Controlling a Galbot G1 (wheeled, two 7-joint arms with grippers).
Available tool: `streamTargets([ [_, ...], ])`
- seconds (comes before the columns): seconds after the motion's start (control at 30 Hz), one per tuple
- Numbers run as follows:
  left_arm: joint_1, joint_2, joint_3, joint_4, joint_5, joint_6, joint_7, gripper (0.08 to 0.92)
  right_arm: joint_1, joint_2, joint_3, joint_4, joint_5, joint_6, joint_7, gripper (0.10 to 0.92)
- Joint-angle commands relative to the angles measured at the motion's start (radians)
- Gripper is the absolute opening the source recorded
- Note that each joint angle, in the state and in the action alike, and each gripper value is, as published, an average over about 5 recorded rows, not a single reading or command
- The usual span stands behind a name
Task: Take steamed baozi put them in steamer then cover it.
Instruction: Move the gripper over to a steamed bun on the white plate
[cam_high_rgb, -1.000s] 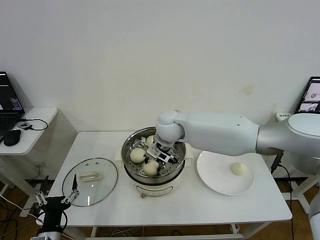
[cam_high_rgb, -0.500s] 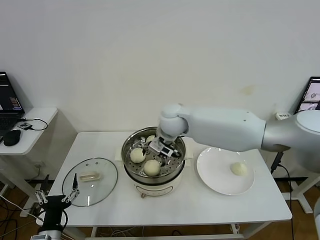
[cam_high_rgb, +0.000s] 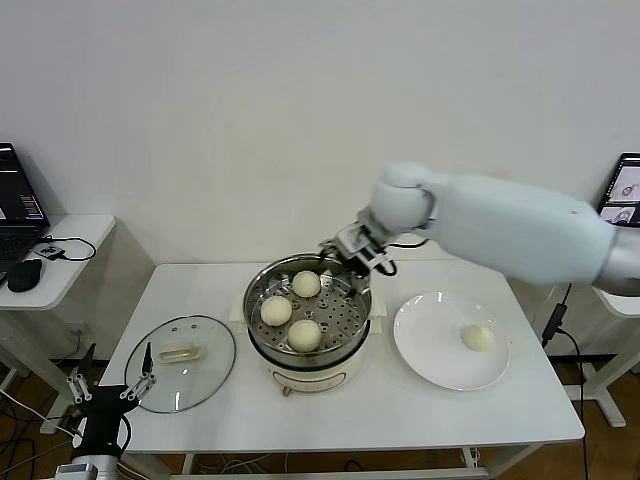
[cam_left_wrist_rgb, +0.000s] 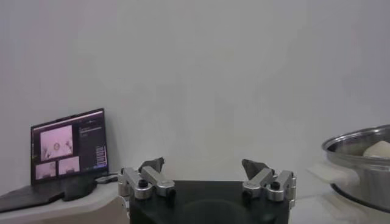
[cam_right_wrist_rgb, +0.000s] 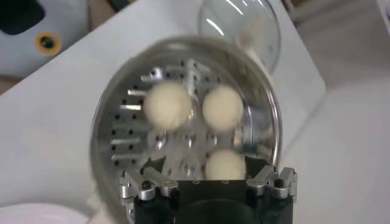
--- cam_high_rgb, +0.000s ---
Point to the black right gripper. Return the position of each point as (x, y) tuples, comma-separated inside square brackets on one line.
[(357, 245)]

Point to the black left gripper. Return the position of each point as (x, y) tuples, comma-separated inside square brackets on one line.
[(102, 412)]

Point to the white steamed baozi bun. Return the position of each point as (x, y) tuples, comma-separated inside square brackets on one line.
[(304, 336), (478, 338), (306, 284), (276, 311)]

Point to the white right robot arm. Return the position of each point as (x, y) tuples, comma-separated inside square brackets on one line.
[(500, 225)]

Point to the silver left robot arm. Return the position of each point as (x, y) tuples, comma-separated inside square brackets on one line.
[(85, 468)]

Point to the perforated steel steamer basket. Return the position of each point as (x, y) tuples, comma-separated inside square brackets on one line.
[(305, 358)]

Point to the white side table with mouse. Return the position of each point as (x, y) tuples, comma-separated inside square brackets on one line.
[(75, 285)]

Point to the cream electric cooker pot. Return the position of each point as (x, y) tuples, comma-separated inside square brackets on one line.
[(305, 378)]

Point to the round white plate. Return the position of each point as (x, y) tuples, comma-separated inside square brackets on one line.
[(430, 350)]

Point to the black computer mouse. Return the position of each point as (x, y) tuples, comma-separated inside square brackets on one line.
[(26, 276)]

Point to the small black usb hub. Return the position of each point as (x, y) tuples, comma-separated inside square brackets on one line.
[(51, 251)]

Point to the black laptop with dark screen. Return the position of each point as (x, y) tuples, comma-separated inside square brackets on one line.
[(20, 200)]

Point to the white side table with strip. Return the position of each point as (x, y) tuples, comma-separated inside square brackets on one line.
[(625, 307)]

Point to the grey laptop with pale screen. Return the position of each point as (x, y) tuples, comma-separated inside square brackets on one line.
[(625, 190)]

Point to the white wall socket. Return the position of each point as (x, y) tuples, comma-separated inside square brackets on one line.
[(78, 330)]

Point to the white table frame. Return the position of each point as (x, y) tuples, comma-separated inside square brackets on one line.
[(325, 474)]

